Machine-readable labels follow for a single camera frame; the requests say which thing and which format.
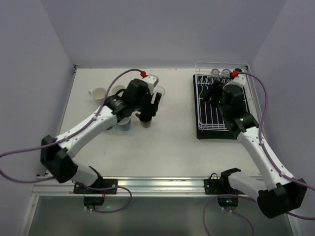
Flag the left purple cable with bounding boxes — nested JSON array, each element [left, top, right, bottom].
[[0, 68, 148, 213]]

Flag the white wire dish rack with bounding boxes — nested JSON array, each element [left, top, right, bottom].
[[193, 61, 263, 132]]

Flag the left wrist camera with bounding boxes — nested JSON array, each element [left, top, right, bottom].
[[142, 74, 159, 94]]

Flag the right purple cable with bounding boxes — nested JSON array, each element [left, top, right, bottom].
[[202, 70, 315, 236]]

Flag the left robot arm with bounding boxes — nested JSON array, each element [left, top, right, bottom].
[[40, 75, 161, 187]]

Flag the light blue square mug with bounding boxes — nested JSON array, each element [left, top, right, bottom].
[[117, 117, 131, 131]]

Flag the aluminium rail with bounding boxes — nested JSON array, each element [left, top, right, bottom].
[[31, 177, 209, 197]]

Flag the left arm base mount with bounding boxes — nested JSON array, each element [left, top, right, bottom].
[[73, 166, 118, 211]]

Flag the grey-blue mug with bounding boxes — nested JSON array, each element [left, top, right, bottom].
[[111, 85, 126, 95]]

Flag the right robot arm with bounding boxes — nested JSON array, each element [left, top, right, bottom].
[[203, 81, 307, 218]]

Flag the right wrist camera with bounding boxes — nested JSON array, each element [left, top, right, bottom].
[[226, 74, 247, 88]]

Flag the white mug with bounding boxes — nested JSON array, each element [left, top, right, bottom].
[[88, 87, 106, 106]]

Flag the purple cable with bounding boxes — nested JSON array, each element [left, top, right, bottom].
[[0, 68, 148, 213], [202, 70, 315, 236]]

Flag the black drip tray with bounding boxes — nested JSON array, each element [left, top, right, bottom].
[[193, 71, 257, 140]]

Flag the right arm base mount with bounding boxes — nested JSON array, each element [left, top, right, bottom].
[[203, 168, 243, 210]]

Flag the brown mug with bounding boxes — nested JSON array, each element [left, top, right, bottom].
[[135, 113, 152, 128]]

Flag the clear plastic glass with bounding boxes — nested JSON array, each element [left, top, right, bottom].
[[155, 86, 165, 97]]

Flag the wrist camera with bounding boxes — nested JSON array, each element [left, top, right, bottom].
[[226, 74, 247, 88], [142, 74, 159, 94]]

